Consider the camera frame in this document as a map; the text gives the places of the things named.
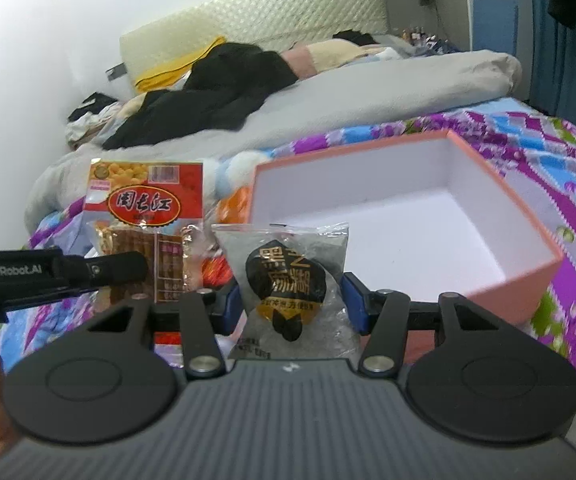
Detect cream cloth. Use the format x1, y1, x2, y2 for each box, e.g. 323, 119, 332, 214
305, 37, 363, 71

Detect pink cloth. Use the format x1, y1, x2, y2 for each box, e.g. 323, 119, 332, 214
280, 42, 319, 78

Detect clear black-label snack packet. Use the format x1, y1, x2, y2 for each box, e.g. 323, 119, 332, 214
212, 222, 365, 361

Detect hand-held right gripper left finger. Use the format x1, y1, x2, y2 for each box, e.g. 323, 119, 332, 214
87, 280, 243, 378

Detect white and blue plush toy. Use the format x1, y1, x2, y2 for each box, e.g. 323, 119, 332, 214
203, 152, 269, 198

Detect floral bedsheet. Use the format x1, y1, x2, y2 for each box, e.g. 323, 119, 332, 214
0, 97, 576, 376

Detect orange snack packet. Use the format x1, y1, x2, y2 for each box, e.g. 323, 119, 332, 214
218, 192, 251, 226

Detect cream quilted headboard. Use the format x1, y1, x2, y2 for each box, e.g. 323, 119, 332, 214
119, 0, 389, 93

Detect grey duvet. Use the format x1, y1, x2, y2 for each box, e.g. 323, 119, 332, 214
23, 50, 523, 233

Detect black clothing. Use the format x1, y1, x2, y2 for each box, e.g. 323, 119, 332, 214
102, 42, 301, 151

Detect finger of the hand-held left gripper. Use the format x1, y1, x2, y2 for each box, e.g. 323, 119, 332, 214
60, 251, 149, 293

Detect pile of clothes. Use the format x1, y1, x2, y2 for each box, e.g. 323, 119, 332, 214
64, 91, 139, 151

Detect pink cardboard box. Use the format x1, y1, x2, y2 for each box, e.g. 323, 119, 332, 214
246, 129, 566, 327

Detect blue pad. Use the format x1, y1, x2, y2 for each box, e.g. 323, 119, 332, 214
472, 0, 519, 55

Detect cluttered bedside bottles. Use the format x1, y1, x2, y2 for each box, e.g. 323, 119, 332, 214
403, 27, 463, 56

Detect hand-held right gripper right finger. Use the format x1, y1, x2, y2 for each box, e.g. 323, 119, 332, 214
342, 272, 499, 377

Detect red snack packet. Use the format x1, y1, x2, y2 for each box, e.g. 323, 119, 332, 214
82, 159, 205, 307

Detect yellow cloth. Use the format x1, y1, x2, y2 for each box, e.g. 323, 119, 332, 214
135, 35, 229, 93

